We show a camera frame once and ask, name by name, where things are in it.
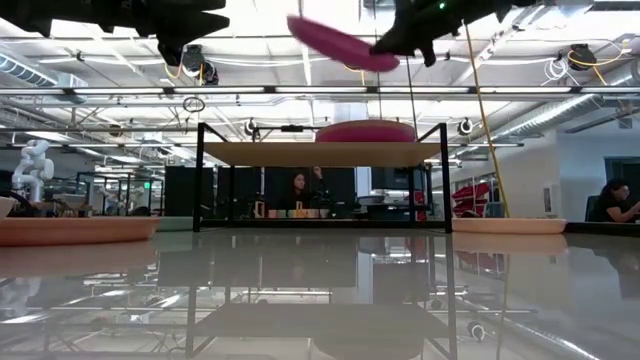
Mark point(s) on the orange plate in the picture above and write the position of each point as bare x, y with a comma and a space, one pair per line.
75, 231

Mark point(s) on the peach plate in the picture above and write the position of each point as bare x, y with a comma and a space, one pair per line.
510, 226

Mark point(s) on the white bowl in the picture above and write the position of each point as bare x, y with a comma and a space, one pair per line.
6, 207

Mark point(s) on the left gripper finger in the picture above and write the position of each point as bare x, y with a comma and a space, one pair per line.
192, 27
200, 5

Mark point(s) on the round black ceiling fixture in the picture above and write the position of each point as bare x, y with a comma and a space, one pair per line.
465, 126
250, 127

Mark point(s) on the pink plate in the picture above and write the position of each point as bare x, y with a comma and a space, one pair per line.
335, 45
365, 132

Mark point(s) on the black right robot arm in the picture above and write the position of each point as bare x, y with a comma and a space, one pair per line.
520, 2

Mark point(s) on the pale green plate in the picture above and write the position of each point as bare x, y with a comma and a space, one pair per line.
175, 223

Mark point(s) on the black room partition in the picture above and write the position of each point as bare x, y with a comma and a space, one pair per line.
180, 192

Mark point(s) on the silver ventilation duct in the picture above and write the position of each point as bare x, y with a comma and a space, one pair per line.
560, 112

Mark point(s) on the red bin rack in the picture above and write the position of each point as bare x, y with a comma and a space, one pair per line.
472, 197

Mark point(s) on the seated person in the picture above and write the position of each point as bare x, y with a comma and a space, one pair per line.
299, 192
612, 202

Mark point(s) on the black camera crossbar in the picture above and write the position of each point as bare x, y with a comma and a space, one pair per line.
292, 128

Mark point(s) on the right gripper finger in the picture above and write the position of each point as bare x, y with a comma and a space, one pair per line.
430, 54
400, 42

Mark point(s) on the wooden shelf with black frame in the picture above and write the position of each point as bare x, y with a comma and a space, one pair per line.
325, 154

